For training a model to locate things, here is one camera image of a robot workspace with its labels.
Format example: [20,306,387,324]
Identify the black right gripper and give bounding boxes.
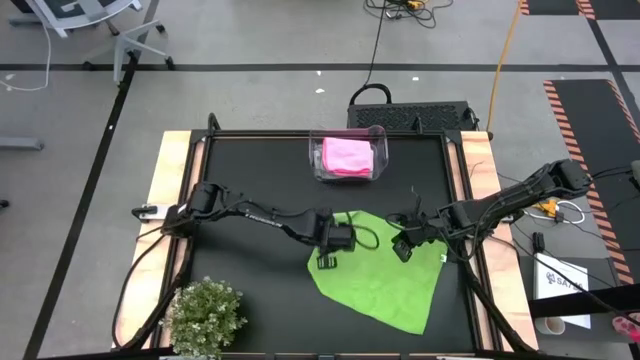
[392,212,449,263]

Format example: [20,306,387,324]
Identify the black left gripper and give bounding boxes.
[316,208,358,271]

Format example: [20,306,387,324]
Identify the green microfiber towel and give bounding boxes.
[306,209,450,336]

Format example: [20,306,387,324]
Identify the clear plastic bin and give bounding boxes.
[308,124,390,184]

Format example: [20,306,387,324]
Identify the pink microfiber towel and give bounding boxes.
[321,136,376,180]

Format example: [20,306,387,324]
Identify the black computer case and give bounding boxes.
[346,101,474,134]

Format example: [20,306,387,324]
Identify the small potted plant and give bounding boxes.
[161,274,248,359]

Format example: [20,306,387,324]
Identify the tape roll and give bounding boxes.
[534,315,567,337]

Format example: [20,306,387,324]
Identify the black metal beam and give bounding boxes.
[528,283,640,320]

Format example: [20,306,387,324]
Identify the white power strip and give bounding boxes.
[132,203,160,222]

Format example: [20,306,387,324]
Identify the dark desk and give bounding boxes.
[519,249,640,346]

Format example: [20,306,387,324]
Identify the black mat orange-striped edges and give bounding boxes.
[517,0,596,17]
[542,78,640,287]

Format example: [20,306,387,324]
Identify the pink patterned object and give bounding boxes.
[611,313,640,344]

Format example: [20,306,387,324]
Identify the grey office chair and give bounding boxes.
[6,0,176,84]

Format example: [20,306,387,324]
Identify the grey metal bar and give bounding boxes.
[0,135,46,152]

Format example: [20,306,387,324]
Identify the black aluminium table frame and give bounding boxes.
[112,112,539,360]

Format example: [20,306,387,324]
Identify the white coiled cable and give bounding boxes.
[524,199,587,226]

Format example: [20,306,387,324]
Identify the black power cable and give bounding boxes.
[348,0,394,107]

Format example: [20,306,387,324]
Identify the yellow cable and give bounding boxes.
[486,0,524,133]

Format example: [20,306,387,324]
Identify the tangled black cables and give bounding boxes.
[364,0,455,29]

